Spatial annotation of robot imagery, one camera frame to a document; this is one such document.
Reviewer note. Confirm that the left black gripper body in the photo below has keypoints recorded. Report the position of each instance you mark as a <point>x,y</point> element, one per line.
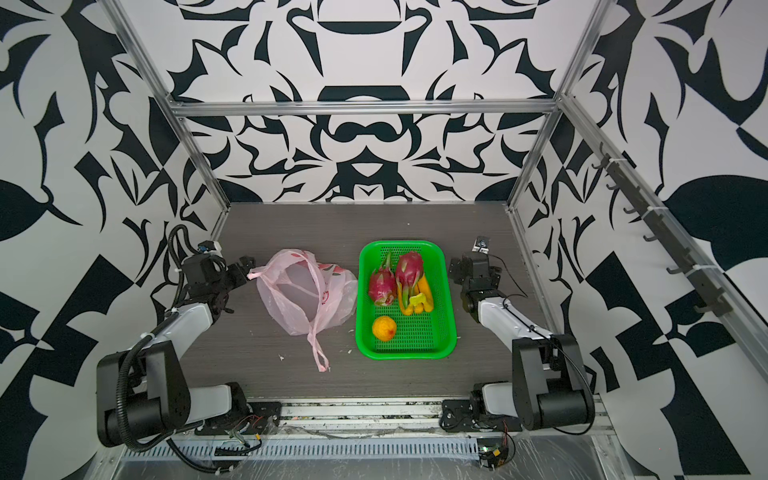
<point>231,278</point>

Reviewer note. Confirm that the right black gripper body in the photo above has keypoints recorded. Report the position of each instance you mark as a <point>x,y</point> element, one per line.
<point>459,266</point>

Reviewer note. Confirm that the yellow banana bunch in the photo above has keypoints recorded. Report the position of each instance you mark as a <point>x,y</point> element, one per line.
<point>421,302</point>

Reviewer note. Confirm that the pink dragon fruit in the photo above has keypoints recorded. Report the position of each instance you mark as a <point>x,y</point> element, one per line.
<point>382,284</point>
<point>408,272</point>

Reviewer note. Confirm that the green plastic basket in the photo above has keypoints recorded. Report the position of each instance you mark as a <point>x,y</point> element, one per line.
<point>428,335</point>

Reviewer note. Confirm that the pink plastic bag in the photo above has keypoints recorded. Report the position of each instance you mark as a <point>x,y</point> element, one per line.
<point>305,296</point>

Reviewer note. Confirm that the orange yellow fruit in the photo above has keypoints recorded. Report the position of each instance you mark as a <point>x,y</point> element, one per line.
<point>384,328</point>

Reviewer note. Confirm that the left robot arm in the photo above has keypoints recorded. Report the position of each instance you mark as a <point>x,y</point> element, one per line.
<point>143,397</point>

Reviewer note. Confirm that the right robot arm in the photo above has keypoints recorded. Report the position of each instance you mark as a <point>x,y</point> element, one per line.
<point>548,388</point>

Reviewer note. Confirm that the small circuit board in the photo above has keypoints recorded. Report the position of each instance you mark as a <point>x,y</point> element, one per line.
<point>494,453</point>

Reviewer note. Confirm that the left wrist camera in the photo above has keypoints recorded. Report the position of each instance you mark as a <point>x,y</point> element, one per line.
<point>209,247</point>

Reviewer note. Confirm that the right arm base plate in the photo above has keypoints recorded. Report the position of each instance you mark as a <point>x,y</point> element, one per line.
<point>457,416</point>

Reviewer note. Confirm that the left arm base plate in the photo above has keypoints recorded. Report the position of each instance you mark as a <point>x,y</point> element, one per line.
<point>261,418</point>

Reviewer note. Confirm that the aluminium front rail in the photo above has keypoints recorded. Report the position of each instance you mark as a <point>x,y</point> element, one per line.
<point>359,418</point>

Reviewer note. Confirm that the white slotted cable duct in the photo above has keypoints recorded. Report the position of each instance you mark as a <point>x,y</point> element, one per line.
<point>337,449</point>

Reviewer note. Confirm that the black wall hook rail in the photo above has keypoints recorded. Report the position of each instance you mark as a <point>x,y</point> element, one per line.
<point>666,230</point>

